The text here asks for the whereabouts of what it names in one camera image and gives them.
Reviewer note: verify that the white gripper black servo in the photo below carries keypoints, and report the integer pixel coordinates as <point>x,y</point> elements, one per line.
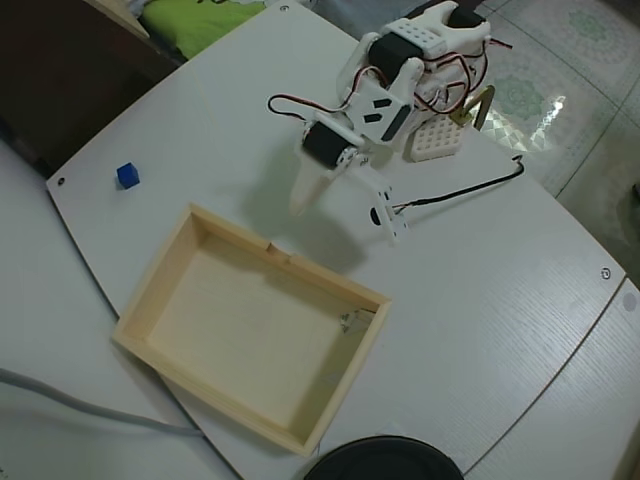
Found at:
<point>324,145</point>

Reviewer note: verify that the small blue cube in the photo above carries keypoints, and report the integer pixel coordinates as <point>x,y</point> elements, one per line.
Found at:
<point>128,175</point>

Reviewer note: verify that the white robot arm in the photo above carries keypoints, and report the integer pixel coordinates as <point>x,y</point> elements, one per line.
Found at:
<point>425,37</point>

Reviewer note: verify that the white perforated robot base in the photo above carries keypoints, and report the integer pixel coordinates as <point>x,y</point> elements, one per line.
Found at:
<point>435,140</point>

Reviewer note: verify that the light wooden box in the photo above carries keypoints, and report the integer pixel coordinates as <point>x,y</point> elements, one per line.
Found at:
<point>250,325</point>

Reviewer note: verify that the brass coloured clamp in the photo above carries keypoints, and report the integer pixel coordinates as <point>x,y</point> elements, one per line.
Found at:
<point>482,107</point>

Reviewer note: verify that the green patterned cloth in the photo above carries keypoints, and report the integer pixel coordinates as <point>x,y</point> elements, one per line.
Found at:
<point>200,25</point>

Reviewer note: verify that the dark brown wooden furniture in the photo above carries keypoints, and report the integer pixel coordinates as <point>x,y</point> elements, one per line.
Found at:
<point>60,75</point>

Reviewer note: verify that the black round object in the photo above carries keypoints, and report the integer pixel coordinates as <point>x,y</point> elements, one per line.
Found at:
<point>385,460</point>

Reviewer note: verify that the grey round table cap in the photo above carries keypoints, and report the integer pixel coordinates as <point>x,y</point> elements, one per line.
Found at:
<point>629,302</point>

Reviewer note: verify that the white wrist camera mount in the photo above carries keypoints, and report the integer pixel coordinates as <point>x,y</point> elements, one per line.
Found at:
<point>387,192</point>

